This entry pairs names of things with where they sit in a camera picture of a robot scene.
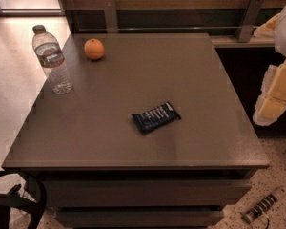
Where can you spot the cabinet drawer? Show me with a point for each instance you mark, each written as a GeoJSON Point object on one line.
{"type": "Point", "coordinates": [145, 193]}
{"type": "Point", "coordinates": [139, 219]}

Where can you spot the right metal bracket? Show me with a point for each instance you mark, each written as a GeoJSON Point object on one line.
{"type": "Point", "coordinates": [244, 31]}

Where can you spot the upper cabinet drawer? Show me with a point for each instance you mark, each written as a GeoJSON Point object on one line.
{"type": "Point", "coordinates": [145, 193]}

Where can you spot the brown cabinet with drawers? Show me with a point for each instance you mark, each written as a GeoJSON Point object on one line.
{"type": "Point", "coordinates": [88, 134]}

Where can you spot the clear plastic water bottle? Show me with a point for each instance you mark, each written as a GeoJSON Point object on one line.
{"type": "Point", "coordinates": [52, 60]}

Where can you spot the metal rail shelf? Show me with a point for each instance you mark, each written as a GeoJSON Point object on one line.
{"type": "Point", "coordinates": [221, 37]}

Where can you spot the orange fruit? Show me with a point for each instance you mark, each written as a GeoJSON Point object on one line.
{"type": "Point", "coordinates": [94, 49]}

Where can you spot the lower cabinet drawer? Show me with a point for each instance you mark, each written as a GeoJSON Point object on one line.
{"type": "Point", "coordinates": [139, 219]}

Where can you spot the metal bracket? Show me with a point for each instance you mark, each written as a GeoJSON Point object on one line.
{"type": "Point", "coordinates": [110, 13]}
{"type": "Point", "coordinates": [244, 31]}

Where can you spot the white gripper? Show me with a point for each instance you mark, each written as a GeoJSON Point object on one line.
{"type": "Point", "coordinates": [272, 98]}

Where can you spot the blue rxbar blueberry wrapper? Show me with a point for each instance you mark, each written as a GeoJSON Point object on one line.
{"type": "Point", "coordinates": [155, 118]}

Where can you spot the black chair base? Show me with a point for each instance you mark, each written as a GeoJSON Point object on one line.
{"type": "Point", "coordinates": [12, 199]}

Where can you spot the left metal bracket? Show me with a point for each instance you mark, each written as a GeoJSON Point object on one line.
{"type": "Point", "coordinates": [110, 13]}

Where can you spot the white power strip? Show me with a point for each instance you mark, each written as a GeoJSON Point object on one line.
{"type": "Point", "coordinates": [264, 205]}

